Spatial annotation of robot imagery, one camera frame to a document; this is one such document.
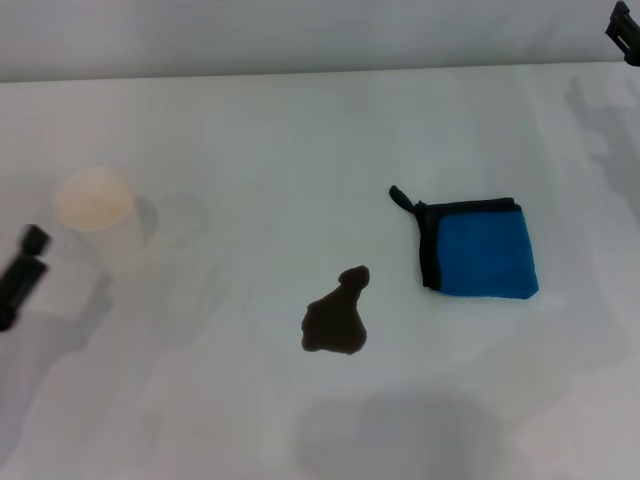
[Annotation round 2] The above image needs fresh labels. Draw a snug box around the black water stain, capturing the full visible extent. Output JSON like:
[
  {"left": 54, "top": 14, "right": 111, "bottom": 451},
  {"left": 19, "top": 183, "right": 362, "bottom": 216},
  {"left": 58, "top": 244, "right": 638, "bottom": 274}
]
[{"left": 300, "top": 265, "right": 372, "bottom": 356}]

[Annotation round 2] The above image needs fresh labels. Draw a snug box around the white paper cup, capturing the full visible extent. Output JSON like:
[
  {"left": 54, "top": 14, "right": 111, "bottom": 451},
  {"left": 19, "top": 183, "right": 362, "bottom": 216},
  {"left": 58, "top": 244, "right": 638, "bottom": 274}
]
[{"left": 53, "top": 166, "right": 152, "bottom": 275}]

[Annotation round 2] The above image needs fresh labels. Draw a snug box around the blue rag with black trim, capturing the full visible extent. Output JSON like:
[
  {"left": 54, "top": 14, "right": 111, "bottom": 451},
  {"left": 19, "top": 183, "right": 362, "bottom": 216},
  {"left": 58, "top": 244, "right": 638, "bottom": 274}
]
[{"left": 388, "top": 184, "right": 541, "bottom": 301}]

